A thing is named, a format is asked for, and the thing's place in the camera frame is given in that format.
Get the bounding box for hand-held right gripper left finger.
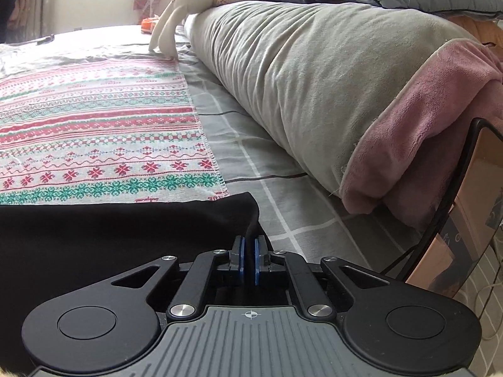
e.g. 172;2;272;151
112;236;246;320

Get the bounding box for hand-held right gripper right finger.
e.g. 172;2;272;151
255;236;394;319

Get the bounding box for black pants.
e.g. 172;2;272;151
0;191;272;377

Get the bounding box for grey checked bedsheet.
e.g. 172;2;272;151
0;24;445;283

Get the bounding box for curved black framed mirror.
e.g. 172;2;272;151
405;126;503;299

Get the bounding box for rolled grey and pink blanket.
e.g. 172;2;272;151
184;0;503;230

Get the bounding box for patterned knit blanket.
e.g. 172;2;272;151
0;43;229;205

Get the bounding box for white plush rabbit toy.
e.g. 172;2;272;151
148;0;261;61

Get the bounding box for orange cushion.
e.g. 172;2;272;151
448;14;498;46

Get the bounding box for grey patterned curtain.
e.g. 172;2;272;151
0;0;53;34

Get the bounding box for black cable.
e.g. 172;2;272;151
379;118;503;277

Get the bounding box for white cable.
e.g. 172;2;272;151
473;259;503;340

